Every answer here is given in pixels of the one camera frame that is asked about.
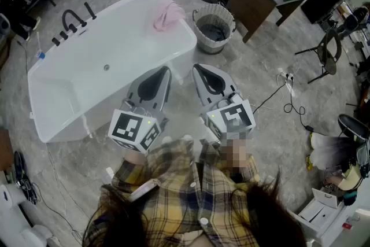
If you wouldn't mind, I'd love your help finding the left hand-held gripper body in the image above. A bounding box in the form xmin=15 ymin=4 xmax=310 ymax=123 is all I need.
xmin=108 ymin=99 xmax=169 ymax=154

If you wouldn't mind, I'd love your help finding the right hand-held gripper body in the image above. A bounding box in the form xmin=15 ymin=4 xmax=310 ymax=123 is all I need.
xmin=199 ymin=91 xmax=256 ymax=143

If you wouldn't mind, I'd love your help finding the woven laundry basket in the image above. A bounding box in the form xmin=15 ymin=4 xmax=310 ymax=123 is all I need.
xmin=193 ymin=4 xmax=236 ymax=55

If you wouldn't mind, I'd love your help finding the pink cloth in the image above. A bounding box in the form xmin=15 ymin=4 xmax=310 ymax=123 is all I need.
xmin=153 ymin=2 xmax=187 ymax=32

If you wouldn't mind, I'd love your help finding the person's right forearm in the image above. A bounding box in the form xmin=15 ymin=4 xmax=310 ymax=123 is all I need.
xmin=219 ymin=138 xmax=252 ymax=182

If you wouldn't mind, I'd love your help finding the person's left forearm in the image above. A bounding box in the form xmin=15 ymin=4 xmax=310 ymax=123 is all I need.
xmin=124 ymin=150 xmax=148 ymax=166

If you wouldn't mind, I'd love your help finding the white bathtub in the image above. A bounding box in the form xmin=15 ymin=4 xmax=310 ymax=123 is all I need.
xmin=27 ymin=0 xmax=198 ymax=144

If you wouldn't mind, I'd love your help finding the white power strip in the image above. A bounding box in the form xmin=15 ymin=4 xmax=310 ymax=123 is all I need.
xmin=277 ymin=68 xmax=295 ymax=96

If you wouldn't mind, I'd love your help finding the white chest device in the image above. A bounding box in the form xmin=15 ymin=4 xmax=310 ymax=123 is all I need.
xmin=128 ymin=179 xmax=160 ymax=202

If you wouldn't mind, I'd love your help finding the person's yellow plaid shirt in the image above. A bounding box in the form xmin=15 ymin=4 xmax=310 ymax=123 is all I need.
xmin=83 ymin=137 xmax=278 ymax=247

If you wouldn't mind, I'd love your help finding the dark wooden vanity cabinet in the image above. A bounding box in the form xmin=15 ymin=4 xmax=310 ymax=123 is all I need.
xmin=226 ymin=0 xmax=310 ymax=44

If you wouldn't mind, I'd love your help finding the black hand shower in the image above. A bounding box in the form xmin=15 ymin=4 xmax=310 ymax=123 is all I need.
xmin=83 ymin=2 xmax=98 ymax=20

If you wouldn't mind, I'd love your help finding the small blue cup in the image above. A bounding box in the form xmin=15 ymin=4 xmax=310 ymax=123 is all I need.
xmin=36 ymin=31 xmax=46 ymax=60

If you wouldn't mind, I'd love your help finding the black curved faucet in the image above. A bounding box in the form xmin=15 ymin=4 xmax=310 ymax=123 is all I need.
xmin=62 ymin=9 xmax=87 ymax=31

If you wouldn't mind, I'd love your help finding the black mesh chair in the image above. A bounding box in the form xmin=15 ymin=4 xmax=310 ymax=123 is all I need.
xmin=294 ymin=28 xmax=343 ymax=84

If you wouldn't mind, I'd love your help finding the open white box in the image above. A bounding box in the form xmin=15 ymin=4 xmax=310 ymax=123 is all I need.
xmin=297 ymin=187 xmax=347 ymax=241

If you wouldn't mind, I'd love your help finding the black cable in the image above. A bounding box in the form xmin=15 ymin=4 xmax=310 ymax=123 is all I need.
xmin=251 ymin=75 xmax=313 ymax=130

